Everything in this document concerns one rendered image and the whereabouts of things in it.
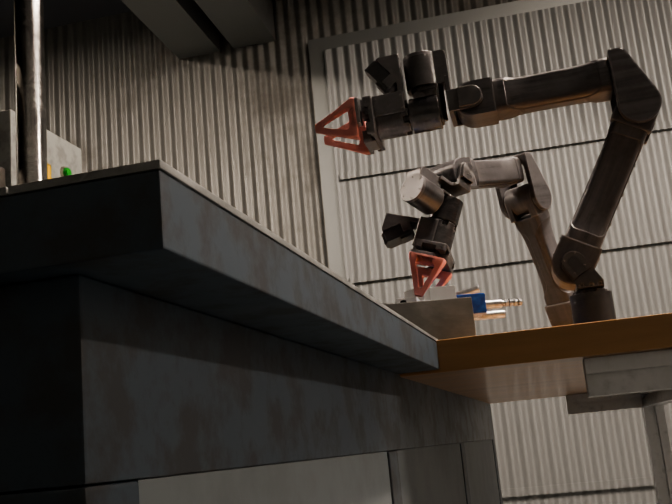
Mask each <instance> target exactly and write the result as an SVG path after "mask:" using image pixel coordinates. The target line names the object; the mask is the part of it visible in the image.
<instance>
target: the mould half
mask: <svg viewBox="0 0 672 504"><path fill-rule="evenodd" d="M382 304H384V305H386V306H387V307H389V308H390V309H392V310H393V311H395V312H396V313H398V314H399V315H401V316H402V317H404V318H406V319H407V320H409V321H410V322H412V323H413V324H415V325H416V326H418V327H419V328H421V329H423V330H424V331H426V332H427V333H429V334H430V335H432V336H433V337H435V338H436V339H438V340H443V339H452V338H460V337H469V336H476V330H475V322H474V314H473V306H472V298H471V297H463V298H451V299H440V300H428V301H416V302H404V303H382Z"/></svg>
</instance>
